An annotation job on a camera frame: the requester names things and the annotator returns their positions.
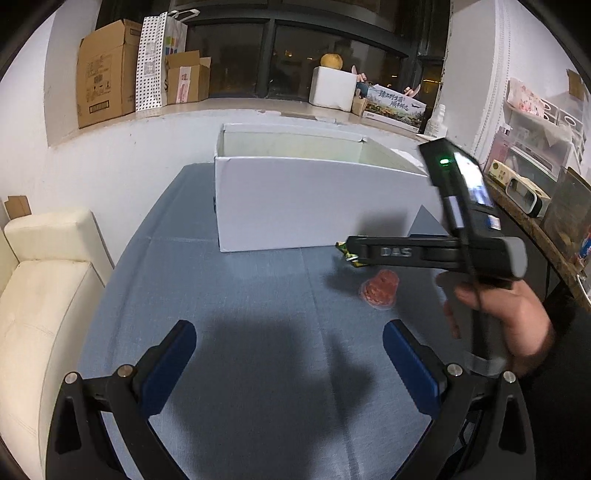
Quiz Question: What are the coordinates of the person's right hand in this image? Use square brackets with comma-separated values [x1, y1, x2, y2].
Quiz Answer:
[443, 281, 555, 378]

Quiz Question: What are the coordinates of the polka dot paper bag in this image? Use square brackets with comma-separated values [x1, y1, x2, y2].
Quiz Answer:
[135, 9, 200, 112]

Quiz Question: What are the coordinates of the red jelly cup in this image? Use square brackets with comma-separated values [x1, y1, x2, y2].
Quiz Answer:
[359, 270, 399, 311]

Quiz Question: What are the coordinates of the person's right forearm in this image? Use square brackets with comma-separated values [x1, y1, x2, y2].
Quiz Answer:
[512, 293, 591, 462]

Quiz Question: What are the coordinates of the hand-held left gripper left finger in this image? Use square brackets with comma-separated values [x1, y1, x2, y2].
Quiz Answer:
[44, 319, 197, 480]

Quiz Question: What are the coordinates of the small open cardboard box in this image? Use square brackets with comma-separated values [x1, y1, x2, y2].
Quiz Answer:
[165, 51, 212, 105]

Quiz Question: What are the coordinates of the large brown cardboard box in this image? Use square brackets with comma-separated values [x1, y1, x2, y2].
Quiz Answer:
[76, 19, 143, 129]

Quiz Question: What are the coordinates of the blue tablecloth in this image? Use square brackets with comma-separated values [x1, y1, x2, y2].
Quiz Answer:
[76, 162, 509, 480]

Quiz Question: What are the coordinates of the white cardboard box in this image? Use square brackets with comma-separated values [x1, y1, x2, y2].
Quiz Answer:
[213, 123, 451, 253]

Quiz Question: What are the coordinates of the white bottle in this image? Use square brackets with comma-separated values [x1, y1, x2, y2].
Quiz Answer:
[426, 104, 448, 139]

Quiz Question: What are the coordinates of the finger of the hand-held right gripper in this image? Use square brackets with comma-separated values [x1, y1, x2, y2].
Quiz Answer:
[346, 234, 461, 268]

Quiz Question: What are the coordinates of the dark window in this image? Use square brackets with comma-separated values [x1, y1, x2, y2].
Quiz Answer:
[95, 0, 451, 104]

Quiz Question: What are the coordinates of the cardboard piece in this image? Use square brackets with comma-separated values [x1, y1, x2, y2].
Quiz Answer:
[4, 196, 32, 219]

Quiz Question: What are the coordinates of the cream sofa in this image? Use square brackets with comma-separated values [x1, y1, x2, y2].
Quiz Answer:
[0, 208, 116, 462]

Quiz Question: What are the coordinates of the clear plastic drawer unit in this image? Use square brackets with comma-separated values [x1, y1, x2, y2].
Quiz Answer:
[503, 78, 591, 185]

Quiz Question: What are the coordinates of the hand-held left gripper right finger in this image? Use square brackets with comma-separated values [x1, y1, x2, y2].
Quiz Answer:
[383, 318, 536, 480]

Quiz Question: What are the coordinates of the clear acrylic box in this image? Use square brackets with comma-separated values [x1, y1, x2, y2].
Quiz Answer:
[540, 166, 591, 259]

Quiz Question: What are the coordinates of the landscape printed box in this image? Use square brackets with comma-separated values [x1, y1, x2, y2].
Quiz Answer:
[362, 84, 426, 134]

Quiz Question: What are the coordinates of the white foam box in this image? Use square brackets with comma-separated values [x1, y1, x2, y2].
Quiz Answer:
[310, 66, 358, 112]

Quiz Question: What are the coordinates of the wooden side counter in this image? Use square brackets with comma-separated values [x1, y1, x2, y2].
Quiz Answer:
[485, 175, 591, 315]

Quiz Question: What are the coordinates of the pink floral bag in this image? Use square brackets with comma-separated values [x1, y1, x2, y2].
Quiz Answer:
[508, 78, 549, 117]

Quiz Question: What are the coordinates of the white and black appliance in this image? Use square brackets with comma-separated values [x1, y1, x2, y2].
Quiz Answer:
[505, 178, 551, 219]

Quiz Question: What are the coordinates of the small green seaweed packet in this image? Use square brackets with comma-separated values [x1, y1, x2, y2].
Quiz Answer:
[335, 240, 365, 268]

